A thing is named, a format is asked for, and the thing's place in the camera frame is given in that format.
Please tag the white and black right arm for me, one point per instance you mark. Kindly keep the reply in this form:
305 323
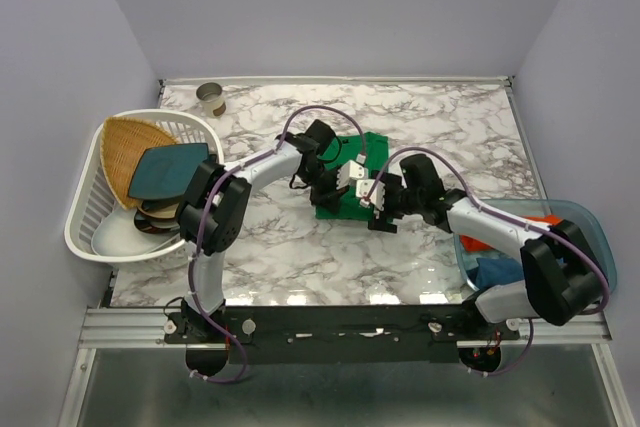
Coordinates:
561 279

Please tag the green t shirt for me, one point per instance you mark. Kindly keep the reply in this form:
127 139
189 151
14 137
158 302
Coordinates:
343 149

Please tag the white bowl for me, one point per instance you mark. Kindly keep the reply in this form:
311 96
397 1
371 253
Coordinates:
129 233

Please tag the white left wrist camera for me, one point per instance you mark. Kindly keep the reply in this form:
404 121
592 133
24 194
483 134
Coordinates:
350 173

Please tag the white plastic laundry basket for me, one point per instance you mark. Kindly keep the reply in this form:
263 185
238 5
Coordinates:
93 200

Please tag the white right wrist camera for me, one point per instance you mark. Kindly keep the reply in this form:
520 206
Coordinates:
370 193

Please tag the clear blue plastic bin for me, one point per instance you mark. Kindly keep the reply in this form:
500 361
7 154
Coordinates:
566 210

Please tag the metal cup with cork base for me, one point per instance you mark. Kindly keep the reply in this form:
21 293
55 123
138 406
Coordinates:
211 98

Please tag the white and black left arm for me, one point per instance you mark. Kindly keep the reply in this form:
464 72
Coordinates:
213 207

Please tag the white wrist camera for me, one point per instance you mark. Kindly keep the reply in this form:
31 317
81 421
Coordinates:
370 193
350 173

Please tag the dark stacked bowls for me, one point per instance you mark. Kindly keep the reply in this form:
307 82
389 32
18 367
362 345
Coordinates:
157 217

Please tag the woven wicker tray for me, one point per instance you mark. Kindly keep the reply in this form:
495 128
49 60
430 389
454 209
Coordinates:
123 142

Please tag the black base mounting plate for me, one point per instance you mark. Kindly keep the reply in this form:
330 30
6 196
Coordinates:
336 334

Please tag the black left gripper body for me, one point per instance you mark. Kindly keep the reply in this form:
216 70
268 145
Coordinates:
324 188

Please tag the aluminium rail frame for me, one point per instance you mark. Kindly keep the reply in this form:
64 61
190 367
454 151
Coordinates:
142 328

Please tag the white table edge trim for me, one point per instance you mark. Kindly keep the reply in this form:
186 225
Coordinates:
504 81

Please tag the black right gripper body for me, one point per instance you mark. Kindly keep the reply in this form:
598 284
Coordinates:
397 203

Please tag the dark teal plate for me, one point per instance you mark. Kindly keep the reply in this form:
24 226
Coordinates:
165 172

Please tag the rolled blue t shirt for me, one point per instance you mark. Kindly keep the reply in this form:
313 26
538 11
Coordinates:
491 272

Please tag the rolled orange t shirt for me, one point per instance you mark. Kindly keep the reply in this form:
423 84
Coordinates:
475 243

